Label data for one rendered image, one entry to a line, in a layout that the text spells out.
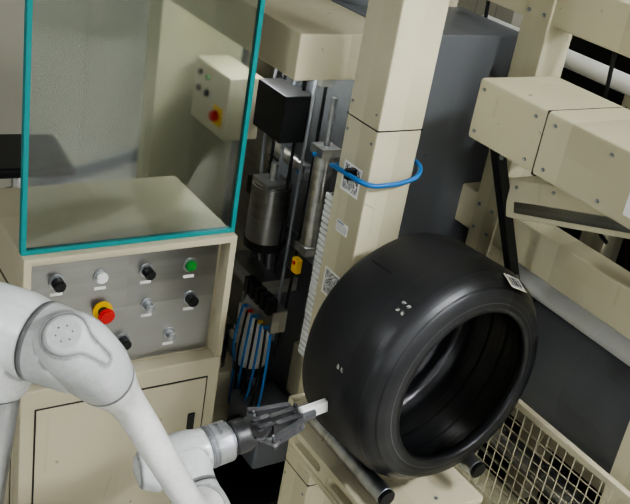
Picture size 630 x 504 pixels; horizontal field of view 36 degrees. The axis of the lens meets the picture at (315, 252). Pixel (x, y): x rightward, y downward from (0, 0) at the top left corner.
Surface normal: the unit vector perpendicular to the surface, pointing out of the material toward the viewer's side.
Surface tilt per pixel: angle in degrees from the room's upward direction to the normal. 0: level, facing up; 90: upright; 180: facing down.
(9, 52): 90
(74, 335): 39
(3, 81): 90
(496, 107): 90
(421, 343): 81
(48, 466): 90
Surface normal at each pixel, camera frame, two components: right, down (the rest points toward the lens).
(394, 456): 0.44, 0.53
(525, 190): -0.84, 0.11
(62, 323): 0.04, -0.36
